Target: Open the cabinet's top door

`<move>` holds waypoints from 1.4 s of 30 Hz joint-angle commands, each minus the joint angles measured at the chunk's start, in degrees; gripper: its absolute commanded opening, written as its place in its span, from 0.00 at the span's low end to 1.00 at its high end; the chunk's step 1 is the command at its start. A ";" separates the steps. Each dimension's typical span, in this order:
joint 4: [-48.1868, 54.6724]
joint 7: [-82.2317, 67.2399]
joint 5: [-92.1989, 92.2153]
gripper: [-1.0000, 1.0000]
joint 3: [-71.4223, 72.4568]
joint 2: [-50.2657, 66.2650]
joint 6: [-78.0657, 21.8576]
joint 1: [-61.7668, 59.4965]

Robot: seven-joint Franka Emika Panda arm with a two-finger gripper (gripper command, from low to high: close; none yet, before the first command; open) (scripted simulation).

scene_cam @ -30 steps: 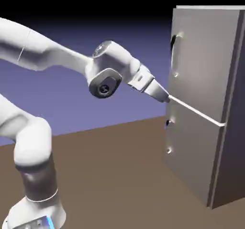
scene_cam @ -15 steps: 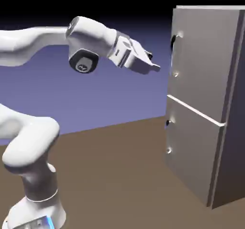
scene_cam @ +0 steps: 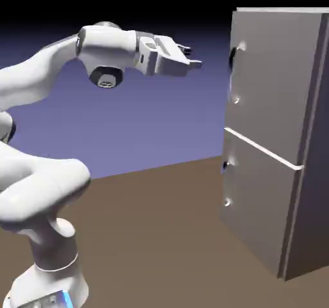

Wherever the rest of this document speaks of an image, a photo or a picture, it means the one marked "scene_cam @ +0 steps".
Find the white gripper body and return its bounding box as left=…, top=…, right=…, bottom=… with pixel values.
left=153, top=35, right=191, bottom=78

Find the large grey cabinet door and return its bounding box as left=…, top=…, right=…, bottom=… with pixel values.
left=225, top=10, right=323, bottom=167

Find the grey cabinet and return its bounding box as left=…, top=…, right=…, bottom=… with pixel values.
left=220, top=6, right=329, bottom=282

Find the small grey cabinet door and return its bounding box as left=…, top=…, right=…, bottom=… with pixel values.
left=220, top=129, right=301, bottom=278

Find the long curved metal handle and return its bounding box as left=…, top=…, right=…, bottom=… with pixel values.
left=227, top=40, right=248, bottom=105

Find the short curved metal handle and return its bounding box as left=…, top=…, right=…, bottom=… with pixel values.
left=220, top=155, right=236, bottom=208

